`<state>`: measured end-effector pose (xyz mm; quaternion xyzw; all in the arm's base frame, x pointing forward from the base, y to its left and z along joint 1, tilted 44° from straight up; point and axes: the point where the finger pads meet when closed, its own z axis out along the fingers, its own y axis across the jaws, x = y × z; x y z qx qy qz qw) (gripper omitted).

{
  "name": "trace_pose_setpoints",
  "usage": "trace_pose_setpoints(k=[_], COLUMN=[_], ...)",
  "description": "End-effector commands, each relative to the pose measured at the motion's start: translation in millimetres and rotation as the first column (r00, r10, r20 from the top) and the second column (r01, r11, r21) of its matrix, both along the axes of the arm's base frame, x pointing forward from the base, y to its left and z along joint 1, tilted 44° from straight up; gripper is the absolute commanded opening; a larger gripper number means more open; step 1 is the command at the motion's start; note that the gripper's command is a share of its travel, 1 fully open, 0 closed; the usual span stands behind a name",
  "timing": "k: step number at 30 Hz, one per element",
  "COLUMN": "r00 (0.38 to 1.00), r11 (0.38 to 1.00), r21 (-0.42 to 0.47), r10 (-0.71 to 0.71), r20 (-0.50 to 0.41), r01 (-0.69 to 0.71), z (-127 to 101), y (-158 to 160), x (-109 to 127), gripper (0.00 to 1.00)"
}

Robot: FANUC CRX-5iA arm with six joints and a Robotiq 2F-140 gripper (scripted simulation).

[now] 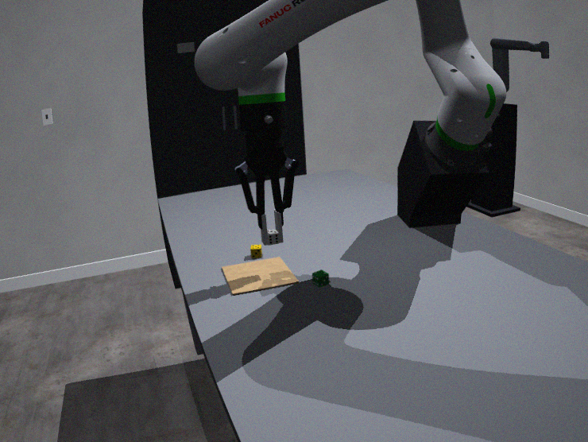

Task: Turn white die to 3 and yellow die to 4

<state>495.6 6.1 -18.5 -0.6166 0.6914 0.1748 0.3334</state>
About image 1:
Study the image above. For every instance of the white die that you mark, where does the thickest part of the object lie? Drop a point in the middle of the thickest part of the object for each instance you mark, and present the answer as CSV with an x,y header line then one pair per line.
x,y
273,237

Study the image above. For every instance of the yellow die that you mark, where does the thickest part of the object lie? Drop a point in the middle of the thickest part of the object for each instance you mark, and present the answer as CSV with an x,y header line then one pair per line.
x,y
255,251

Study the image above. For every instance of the green die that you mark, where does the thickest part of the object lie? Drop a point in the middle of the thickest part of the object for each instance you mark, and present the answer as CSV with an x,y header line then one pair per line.
x,y
320,278

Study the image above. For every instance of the tan square mat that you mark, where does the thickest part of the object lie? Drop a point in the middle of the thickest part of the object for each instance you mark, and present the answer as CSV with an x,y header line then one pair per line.
x,y
259,275

